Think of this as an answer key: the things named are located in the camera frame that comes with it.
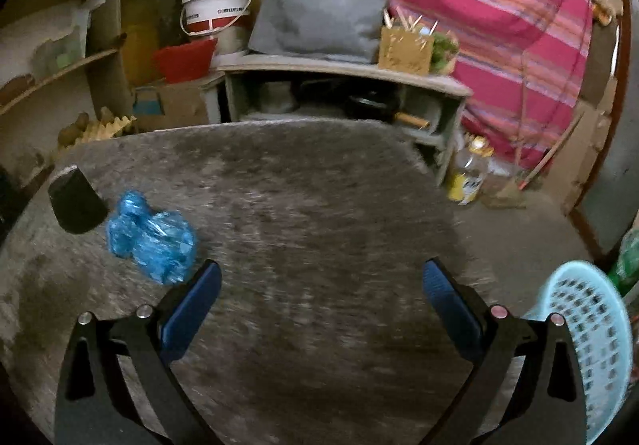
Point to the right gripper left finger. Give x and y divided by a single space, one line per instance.
93 404

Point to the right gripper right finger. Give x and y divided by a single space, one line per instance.
547 405

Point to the blue plastic bag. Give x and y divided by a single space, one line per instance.
161 243

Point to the light blue plastic basket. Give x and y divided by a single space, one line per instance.
601 333

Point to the grey metal door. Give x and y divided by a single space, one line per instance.
609 203

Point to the black upturned cup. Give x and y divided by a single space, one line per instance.
76 205

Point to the grey fuzzy table mat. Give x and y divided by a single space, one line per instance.
321 333

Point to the yellow oil bottle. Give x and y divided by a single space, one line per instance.
470 168

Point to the yellow egg tray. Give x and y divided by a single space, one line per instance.
85 130

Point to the cardboard box on floor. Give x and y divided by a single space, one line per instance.
176 105

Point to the grey low shelf table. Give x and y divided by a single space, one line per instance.
260 87

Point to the black frying pan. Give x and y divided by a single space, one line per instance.
384 108

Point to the red plastic basin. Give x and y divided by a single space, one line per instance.
187 62

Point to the green vegetables bunch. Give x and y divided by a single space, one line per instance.
444 53

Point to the wooden utensil box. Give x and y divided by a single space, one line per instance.
406 45

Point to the white plastic bucket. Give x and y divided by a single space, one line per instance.
211 17

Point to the grey fabric bag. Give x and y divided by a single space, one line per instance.
334 30

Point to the wooden wall shelf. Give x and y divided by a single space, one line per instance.
48 49

